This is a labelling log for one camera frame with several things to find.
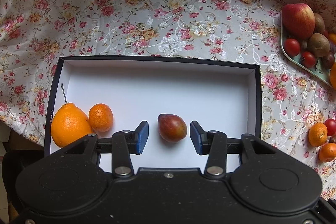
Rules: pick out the large orange with stem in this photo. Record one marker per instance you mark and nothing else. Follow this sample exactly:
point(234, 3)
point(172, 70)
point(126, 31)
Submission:
point(69, 124)

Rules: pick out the dark purple plum on tray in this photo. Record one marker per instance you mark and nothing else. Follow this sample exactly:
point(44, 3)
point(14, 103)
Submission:
point(328, 60)

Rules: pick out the cherry tomato on tray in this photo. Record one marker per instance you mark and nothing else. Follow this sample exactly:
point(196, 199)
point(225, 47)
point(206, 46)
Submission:
point(291, 47)
point(308, 60)

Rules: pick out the large orange on tray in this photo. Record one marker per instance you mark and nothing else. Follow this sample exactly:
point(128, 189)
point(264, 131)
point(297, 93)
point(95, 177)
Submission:
point(332, 76)

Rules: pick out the dark red-brown plum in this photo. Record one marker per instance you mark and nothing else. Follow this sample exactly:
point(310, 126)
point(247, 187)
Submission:
point(333, 139)

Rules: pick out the mandarin with stem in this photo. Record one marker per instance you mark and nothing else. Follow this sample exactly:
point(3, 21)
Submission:
point(317, 134)

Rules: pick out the back brown kiwi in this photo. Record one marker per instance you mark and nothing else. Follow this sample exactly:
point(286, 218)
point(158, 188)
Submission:
point(319, 23)

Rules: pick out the brown kiwi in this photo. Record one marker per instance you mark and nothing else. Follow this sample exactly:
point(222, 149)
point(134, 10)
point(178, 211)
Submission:
point(319, 23)
point(318, 45)

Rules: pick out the floral tablecloth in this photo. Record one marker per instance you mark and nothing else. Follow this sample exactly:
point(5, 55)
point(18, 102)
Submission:
point(35, 33)

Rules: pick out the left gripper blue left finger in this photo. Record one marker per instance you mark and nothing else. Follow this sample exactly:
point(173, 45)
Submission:
point(138, 138)

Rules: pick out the red apple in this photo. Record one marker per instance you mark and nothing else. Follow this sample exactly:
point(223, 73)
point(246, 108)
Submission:
point(299, 20)

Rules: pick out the front brown kiwi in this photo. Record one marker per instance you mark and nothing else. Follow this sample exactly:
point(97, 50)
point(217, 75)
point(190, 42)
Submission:
point(318, 45)

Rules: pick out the light green tray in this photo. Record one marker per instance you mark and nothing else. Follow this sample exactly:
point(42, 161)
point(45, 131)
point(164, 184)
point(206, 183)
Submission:
point(317, 70)

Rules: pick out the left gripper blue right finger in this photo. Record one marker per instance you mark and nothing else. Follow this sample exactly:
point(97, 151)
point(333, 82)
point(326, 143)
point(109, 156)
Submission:
point(199, 138)

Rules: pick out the round mandarin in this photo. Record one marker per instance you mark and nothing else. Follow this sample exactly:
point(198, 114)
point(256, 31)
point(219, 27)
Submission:
point(327, 152)

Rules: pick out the red-green plum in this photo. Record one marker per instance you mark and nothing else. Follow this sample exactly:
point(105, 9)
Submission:
point(172, 128)

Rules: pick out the black white cardboard box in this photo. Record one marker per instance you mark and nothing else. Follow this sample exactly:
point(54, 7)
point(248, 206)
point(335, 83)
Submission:
point(219, 95)

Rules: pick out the left cherry tomato on tray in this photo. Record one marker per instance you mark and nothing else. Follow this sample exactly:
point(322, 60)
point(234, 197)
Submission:
point(291, 47)

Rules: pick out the right cherry tomato on tray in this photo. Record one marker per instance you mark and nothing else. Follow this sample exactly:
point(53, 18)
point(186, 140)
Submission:
point(308, 60)

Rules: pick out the small mandarin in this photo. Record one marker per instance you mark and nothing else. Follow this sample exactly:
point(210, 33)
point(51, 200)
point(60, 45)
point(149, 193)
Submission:
point(101, 117)

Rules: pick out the red tomato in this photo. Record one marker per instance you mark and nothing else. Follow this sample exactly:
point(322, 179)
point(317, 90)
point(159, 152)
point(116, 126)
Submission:
point(331, 126)

